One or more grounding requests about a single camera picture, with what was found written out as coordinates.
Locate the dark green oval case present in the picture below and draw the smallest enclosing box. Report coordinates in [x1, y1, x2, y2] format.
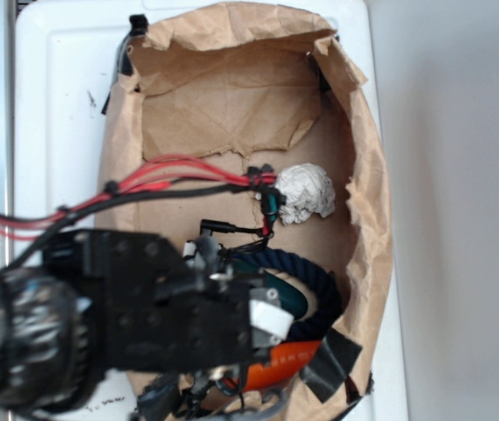
[234, 260, 309, 320]

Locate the orange toy carrot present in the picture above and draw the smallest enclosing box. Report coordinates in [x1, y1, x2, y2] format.
[242, 340, 321, 392]

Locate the black braided cable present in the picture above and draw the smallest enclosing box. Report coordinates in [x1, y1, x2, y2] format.
[0, 183, 254, 268]

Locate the brown paper bag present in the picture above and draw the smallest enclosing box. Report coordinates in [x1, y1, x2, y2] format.
[98, 2, 393, 420]

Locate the crumpled white paper ball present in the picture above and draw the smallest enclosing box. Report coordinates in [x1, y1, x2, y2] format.
[274, 163, 336, 225]

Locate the dark blue rope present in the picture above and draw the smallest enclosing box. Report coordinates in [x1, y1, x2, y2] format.
[226, 247, 342, 342]

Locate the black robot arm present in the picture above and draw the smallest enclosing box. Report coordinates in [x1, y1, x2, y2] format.
[0, 229, 294, 412]

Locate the grey braided cable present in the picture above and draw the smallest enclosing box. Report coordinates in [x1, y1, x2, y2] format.
[213, 388, 289, 421]

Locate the red wire bundle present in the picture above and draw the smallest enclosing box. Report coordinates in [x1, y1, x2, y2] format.
[0, 155, 281, 240]

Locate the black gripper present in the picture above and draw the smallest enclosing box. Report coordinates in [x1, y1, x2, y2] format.
[42, 229, 292, 373]

